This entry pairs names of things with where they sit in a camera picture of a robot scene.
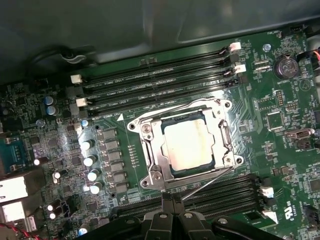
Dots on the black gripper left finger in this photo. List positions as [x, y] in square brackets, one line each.
[160, 227]

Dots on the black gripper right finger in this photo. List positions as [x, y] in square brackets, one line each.
[190, 227]

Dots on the silver CPU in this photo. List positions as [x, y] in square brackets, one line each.
[190, 145]

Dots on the black RAM slot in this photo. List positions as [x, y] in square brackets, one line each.
[230, 204]
[162, 73]
[150, 97]
[225, 195]
[195, 55]
[162, 85]
[225, 184]

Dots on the CPU socket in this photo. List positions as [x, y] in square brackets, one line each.
[153, 180]

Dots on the silver round capacitor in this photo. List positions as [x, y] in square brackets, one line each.
[96, 188]
[90, 160]
[93, 175]
[87, 145]

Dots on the green motherboard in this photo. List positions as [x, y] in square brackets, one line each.
[252, 117]

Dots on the silver rear port housing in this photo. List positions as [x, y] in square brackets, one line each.
[15, 187]
[12, 212]

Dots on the blue rear port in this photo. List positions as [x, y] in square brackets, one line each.
[12, 155]

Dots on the round coin cell battery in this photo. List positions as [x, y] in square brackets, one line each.
[287, 66]

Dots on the black PC case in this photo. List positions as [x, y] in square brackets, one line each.
[125, 25]

